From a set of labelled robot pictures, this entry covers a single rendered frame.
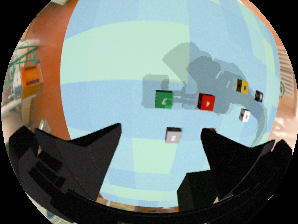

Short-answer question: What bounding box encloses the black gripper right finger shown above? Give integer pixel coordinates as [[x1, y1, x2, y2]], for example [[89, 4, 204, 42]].
[[200, 128, 275, 201]]

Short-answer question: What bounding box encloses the yellow block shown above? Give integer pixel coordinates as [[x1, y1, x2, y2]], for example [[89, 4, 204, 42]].
[[237, 79, 249, 95]]

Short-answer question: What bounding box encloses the green block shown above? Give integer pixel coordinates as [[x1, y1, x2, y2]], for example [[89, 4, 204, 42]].
[[156, 89, 173, 109]]

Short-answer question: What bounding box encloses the red block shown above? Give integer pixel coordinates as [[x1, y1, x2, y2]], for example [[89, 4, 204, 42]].
[[197, 93, 216, 112]]

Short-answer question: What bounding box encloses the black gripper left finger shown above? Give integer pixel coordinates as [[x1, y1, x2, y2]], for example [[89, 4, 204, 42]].
[[35, 123, 122, 201]]

